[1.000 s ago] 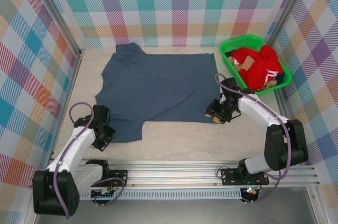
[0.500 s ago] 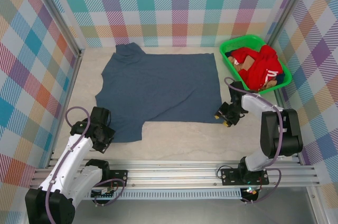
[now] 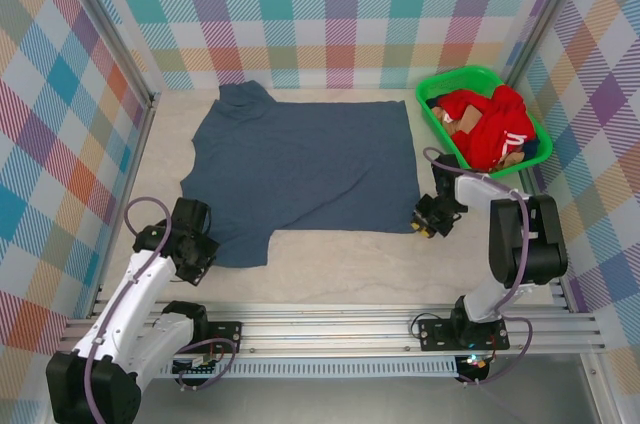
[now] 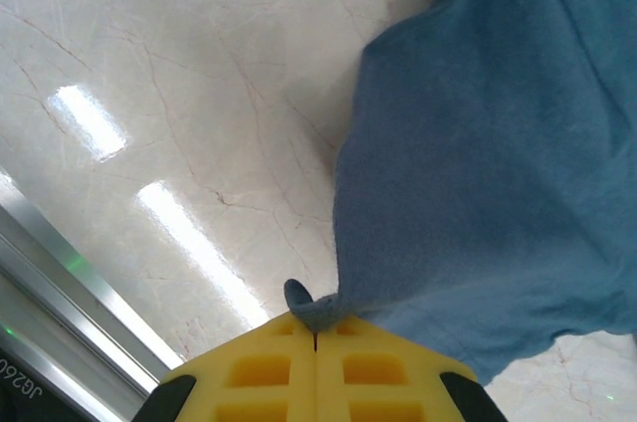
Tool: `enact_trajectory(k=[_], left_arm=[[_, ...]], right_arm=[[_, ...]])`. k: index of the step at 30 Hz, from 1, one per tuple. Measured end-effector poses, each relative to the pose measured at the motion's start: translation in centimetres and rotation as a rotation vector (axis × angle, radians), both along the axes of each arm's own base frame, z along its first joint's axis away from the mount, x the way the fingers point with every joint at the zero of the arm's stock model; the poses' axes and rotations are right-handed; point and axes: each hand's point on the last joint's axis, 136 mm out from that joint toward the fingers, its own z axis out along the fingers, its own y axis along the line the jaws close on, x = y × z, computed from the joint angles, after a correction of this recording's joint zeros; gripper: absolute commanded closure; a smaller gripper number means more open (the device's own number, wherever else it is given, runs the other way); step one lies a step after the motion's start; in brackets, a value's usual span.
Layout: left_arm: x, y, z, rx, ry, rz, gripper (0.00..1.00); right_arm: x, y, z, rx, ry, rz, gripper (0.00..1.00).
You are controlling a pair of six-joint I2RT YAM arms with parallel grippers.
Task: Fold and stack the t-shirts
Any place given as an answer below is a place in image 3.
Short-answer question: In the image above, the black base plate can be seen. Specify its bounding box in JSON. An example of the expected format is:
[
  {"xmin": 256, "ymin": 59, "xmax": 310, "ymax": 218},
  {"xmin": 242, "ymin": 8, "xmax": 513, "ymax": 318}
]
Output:
[
  {"xmin": 194, "ymin": 321, "xmax": 244, "ymax": 355},
  {"xmin": 417, "ymin": 316, "xmax": 511, "ymax": 353}
]

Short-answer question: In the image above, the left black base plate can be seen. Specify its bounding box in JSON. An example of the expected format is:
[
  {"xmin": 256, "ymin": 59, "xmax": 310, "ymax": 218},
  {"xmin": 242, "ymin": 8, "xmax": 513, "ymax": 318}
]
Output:
[{"xmin": 194, "ymin": 321, "xmax": 244, "ymax": 355}]

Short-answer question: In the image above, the aluminium frame post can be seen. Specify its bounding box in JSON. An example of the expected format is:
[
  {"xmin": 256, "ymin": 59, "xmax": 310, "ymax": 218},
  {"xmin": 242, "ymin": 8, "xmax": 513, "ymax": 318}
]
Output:
[
  {"xmin": 49, "ymin": 0, "xmax": 157, "ymax": 106},
  {"xmin": 503, "ymin": 0, "xmax": 596, "ymax": 86}
]

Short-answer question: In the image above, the white slotted cable duct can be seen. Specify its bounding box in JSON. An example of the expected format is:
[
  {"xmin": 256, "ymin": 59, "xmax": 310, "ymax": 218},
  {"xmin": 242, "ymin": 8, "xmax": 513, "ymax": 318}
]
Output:
[{"xmin": 149, "ymin": 362, "xmax": 459, "ymax": 379}]

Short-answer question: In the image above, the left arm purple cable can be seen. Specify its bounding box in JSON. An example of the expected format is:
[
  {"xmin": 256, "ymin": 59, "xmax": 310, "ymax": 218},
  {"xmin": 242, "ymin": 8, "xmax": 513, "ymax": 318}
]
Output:
[{"xmin": 84, "ymin": 196, "xmax": 239, "ymax": 424}]

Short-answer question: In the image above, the right controller board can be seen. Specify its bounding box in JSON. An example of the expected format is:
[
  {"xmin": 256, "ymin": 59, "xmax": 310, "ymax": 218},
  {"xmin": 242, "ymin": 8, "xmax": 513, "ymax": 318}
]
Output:
[{"xmin": 459, "ymin": 353, "xmax": 492, "ymax": 373}]

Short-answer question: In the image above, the blue t-shirt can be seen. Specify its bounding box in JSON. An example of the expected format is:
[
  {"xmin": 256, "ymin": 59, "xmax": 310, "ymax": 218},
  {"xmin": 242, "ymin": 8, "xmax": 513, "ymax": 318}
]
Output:
[{"xmin": 179, "ymin": 81, "xmax": 421, "ymax": 269}]

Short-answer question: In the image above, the controller board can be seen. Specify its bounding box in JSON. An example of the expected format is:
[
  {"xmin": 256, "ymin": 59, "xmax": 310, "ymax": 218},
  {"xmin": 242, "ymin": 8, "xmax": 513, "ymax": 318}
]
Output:
[
  {"xmin": 459, "ymin": 353, "xmax": 492, "ymax": 373},
  {"xmin": 172, "ymin": 356, "xmax": 221, "ymax": 376}
]

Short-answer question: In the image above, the red t-shirt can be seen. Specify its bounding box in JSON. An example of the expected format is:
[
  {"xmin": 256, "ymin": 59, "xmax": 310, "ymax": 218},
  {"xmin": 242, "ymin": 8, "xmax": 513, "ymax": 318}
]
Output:
[{"xmin": 432, "ymin": 84, "xmax": 537, "ymax": 169}]

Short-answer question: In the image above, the green plastic basket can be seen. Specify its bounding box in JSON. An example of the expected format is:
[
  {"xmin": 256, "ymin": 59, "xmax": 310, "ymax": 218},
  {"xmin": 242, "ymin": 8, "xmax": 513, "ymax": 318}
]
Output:
[{"xmin": 415, "ymin": 65, "xmax": 554, "ymax": 180}]

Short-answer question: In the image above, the left controller board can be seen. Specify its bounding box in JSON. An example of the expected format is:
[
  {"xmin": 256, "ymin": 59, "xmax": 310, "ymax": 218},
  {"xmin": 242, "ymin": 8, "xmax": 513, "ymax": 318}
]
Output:
[{"xmin": 172, "ymin": 356, "xmax": 221, "ymax": 376}]

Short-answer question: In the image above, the aluminium mounting rail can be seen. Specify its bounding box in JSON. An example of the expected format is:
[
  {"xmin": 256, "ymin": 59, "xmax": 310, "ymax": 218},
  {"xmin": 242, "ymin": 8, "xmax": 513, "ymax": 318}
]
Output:
[{"xmin": 54, "ymin": 301, "xmax": 606, "ymax": 358}]

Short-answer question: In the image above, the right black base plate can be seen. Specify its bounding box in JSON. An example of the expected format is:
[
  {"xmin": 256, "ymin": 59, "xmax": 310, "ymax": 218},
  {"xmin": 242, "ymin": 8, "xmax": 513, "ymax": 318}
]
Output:
[{"xmin": 417, "ymin": 316, "xmax": 511, "ymax": 353}]

